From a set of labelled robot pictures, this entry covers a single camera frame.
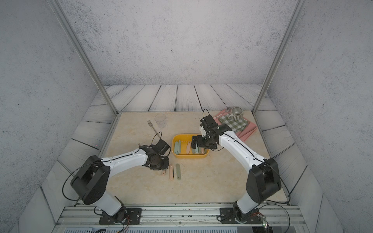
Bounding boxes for yellow plastic storage box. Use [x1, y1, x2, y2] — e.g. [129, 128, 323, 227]
[172, 134, 210, 159]

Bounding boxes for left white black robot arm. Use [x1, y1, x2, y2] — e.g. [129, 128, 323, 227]
[71, 140, 171, 217]

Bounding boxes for aluminium frame post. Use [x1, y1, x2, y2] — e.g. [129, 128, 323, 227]
[252, 0, 306, 115]
[47, 0, 119, 116]

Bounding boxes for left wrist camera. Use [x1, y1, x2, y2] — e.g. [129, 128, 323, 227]
[153, 139, 170, 156]

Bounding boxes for clear drinking glass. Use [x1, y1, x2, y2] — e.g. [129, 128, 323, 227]
[154, 114, 167, 128]

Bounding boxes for aluminium front rail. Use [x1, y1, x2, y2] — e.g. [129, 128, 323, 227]
[53, 203, 309, 233]

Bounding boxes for pink cutting board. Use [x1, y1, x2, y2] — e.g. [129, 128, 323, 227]
[213, 108, 257, 142]

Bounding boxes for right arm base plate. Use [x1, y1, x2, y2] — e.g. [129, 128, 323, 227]
[217, 207, 262, 224]

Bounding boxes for left aluminium frame post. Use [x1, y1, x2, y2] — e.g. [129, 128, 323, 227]
[47, 0, 119, 116]

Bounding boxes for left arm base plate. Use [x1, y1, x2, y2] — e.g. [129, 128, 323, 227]
[99, 208, 142, 226]

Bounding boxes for silver metal fork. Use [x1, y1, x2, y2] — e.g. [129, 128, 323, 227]
[147, 120, 158, 134]

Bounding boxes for olive green folding knife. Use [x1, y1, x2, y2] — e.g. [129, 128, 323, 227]
[175, 164, 181, 180]

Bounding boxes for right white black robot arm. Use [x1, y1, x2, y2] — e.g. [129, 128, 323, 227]
[192, 122, 282, 222]

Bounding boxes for green checkered cloth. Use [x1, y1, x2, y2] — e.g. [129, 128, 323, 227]
[219, 115, 249, 133]

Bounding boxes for right aluminium frame post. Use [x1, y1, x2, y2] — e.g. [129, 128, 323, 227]
[252, 0, 306, 115]

